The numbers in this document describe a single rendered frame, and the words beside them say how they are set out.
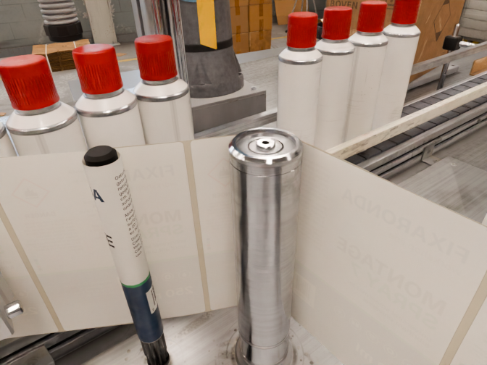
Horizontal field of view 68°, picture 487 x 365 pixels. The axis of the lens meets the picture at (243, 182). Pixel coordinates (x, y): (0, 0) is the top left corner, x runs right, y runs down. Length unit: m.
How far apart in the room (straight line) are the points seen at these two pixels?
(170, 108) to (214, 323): 0.19
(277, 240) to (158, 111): 0.19
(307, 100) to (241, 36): 3.53
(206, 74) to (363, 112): 0.33
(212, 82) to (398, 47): 0.34
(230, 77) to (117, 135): 0.46
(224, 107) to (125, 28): 5.20
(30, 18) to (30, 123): 5.46
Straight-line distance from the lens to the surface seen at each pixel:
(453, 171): 0.58
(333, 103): 0.49
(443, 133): 0.72
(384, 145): 0.61
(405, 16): 0.59
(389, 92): 0.60
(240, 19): 3.93
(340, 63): 0.48
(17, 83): 0.31
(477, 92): 0.81
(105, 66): 0.32
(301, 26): 0.43
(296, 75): 0.43
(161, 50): 0.33
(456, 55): 0.85
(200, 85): 0.75
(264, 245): 0.20
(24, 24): 5.78
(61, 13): 0.41
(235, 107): 0.74
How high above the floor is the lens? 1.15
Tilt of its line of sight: 34 degrees down
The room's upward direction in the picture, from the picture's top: 2 degrees counter-clockwise
